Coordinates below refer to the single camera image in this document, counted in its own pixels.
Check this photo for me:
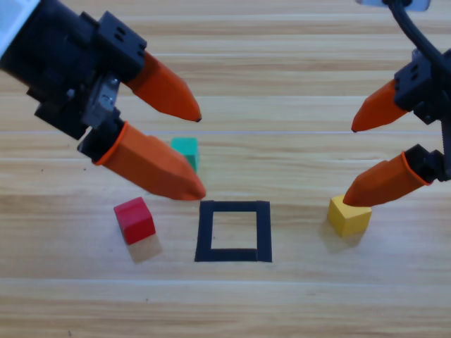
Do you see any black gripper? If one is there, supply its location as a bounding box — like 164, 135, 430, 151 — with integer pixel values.
343, 49, 451, 208
0, 0, 123, 141

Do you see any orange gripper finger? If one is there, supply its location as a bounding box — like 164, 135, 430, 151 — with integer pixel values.
94, 11, 202, 123
78, 119, 207, 201

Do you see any green wooden block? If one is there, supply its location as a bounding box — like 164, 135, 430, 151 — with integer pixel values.
170, 137, 200, 173

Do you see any red wooden block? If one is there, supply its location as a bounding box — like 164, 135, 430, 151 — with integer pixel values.
113, 196, 156, 246

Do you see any yellow wooden block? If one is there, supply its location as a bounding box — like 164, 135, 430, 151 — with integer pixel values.
326, 194, 373, 237

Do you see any black tape square outline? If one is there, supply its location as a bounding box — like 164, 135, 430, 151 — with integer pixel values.
194, 200, 273, 263

